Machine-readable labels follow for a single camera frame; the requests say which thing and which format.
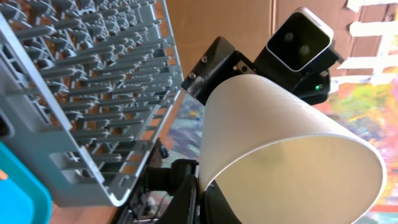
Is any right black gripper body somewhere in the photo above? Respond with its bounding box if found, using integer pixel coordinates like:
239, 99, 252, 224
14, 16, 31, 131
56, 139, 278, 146
181, 36, 259, 106

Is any grey dish rack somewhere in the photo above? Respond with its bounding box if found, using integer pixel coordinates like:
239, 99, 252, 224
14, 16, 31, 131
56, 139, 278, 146
1, 0, 183, 207

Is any white paper cup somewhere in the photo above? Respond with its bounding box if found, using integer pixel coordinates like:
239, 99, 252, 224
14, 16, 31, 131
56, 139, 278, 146
199, 74, 387, 224

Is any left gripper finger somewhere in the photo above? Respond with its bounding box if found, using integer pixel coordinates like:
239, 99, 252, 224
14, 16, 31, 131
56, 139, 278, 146
155, 174, 197, 224

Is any teal plastic tray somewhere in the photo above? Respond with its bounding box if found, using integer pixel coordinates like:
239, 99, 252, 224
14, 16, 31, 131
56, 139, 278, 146
1, 144, 52, 224

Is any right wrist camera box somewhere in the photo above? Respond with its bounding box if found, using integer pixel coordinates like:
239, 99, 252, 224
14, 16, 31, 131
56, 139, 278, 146
254, 7, 345, 105

